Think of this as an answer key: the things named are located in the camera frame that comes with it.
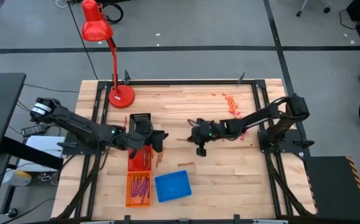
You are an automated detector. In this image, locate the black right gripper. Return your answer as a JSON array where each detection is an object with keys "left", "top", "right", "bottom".
[{"left": 187, "top": 118, "right": 227, "bottom": 145}]

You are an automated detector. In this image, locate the black plastic basket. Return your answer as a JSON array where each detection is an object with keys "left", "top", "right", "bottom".
[{"left": 129, "top": 113, "right": 152, "bottom": 131}]

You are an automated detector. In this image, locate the red plastic basket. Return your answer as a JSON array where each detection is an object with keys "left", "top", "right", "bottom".
[{"left": 127, "top": 146, "right": 153, "bottom": 172}]

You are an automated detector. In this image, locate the blue plastic basket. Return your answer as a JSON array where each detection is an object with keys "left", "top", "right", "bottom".
[{"left": 154, "top": 169, "right": 192, "bottom": 203}]

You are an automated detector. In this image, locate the orange plastic basket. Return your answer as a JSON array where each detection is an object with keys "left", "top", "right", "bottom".
[{"left": 125, "top": 171, "right": 152, "bottom": 208}]

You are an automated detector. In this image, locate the white box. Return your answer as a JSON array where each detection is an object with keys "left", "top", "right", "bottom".
[{"left": 24, "top": 135, "right": 66, "bottom": 174}]

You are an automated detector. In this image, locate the black power adapter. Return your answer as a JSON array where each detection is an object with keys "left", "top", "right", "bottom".
[{"left": 20, "top": 123, "right": 48, "bottom": 138}]

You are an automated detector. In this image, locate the red desk lamp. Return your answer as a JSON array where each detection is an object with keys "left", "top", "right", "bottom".
[{"left": 80, "top": 0, "right": 136, "bottom": 109}]

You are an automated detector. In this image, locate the white yellow rounded object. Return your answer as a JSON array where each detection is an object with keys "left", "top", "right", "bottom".
[{"left": 1, "top": 169, "right": 33, "bottom": 187}]

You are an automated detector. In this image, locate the black desk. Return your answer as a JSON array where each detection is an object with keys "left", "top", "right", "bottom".
[{"left": 0, "top": 72, "right": 65, "bottom": 224}]

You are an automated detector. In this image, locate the office chair base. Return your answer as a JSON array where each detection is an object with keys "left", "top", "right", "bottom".
[{"left": 295, "top": 0, "right": 333, "bottom": 18}]

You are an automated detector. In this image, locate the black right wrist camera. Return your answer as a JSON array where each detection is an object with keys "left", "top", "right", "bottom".
[{"left": 196, "top": 141, "right": 207, "bottom": 157}]

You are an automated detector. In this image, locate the thin black floor cable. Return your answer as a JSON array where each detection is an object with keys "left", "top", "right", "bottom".
[{"left": 22, "top": 83, "right": 81, "bottom": 93}]

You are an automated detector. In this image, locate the small metal wire object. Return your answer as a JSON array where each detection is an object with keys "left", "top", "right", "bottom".
[{"left": 37, "top": 172, "right": 60, "bottom": 185}]

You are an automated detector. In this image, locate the black lamp power cable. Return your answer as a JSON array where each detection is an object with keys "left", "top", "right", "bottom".
[{"left": 65, "top": 0, "right": 99, "bottom": 81}]

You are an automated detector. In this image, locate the black coiled floor cable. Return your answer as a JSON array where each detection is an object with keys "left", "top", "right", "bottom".
[{"left": 104, "top": 1, "right": 125, "bottom": 25}]

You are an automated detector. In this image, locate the black equipment cable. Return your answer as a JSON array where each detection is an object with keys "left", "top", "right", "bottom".
[{"left": 338, "top": 8, "right": 359, "bottom": 31}]

